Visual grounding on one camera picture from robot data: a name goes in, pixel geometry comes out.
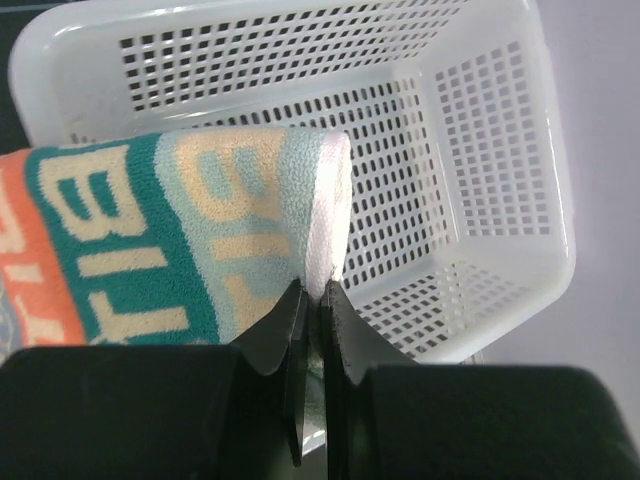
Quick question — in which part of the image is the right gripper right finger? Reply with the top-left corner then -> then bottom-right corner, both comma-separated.
319,281 -> 417,479

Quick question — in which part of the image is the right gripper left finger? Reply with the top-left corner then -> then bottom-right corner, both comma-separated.
231,280 -> 309,467

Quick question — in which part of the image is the rabbit print towel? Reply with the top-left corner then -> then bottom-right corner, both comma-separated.
1,127 -> 352,357

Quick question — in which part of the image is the white perforated plastic basket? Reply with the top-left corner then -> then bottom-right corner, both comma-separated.
8,1 -> 575,363

